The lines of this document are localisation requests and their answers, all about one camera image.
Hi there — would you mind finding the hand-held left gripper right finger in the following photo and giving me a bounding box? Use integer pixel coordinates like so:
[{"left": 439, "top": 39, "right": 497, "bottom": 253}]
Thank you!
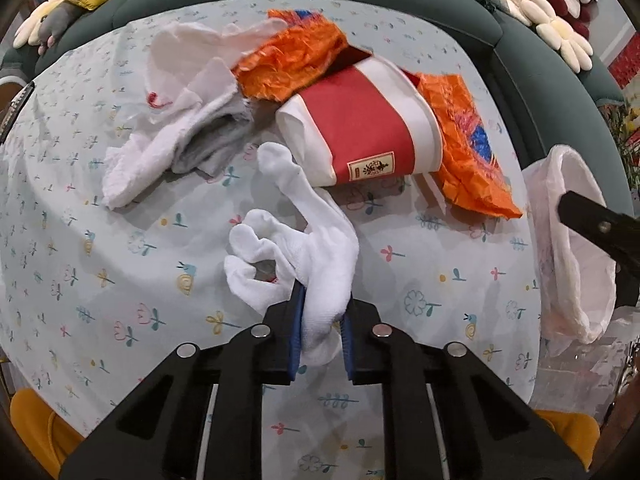
[{"left": 340, "top": 298, "right": 589, "bottom": 480}]

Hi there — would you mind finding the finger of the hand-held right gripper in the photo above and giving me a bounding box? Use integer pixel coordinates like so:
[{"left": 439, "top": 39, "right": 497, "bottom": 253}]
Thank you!
[{"left": 557, "top": 191, "right": 640, "bottom": 307}]

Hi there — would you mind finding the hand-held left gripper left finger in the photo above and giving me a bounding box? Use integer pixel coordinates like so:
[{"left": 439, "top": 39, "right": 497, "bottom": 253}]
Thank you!
[{"left": 59, "top": 281, "right": 306, "bottom": 480}]

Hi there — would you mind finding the trash bin with white bag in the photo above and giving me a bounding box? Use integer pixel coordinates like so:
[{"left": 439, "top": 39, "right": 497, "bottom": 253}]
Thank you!
[{"left": 522, "top": 144, "right": 618, "bottom": 345}]

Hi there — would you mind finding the white sock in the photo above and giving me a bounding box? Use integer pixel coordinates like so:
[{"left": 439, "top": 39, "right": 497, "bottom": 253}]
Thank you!
[{"left": 223, "top": 141, "right": 360, "bottom": 367}]

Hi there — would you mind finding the grey and white cloth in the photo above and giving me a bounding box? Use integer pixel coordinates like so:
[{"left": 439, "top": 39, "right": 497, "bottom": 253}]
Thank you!
[{"left": 101, "top": 57, "right": 256, "bottom": 211}]

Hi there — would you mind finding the green plant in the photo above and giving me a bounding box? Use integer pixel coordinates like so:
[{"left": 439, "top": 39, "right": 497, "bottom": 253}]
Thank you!
[{"left": 611, "top": 105, "right": 640, "bottom": 188}]

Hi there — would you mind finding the dark green sofa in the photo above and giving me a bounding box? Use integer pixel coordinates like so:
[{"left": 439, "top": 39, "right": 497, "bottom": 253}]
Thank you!
[{"left": 0, "top": 0, "right": 632, "bottom": 241}]

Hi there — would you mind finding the floral light blue tablecloth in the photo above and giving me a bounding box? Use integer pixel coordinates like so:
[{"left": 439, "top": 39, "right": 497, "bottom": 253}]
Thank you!
[{"left": 0, "top": 0, "right": 546, "bottom": 480}]

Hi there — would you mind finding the yellow stool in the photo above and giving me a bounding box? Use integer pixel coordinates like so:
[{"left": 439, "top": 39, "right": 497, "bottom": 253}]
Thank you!
[
  {"left": 535, "top": 409, "right": 601, "bottom": 471},
  {"left": 10, "top": 387, "right": 86, "bottom": 480}
]

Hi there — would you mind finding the grey and white plush toy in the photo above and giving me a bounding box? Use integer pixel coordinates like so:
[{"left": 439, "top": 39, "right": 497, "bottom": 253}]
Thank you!
[{"left": 12, "top": 0, "right": 83, "bottom": 56}]

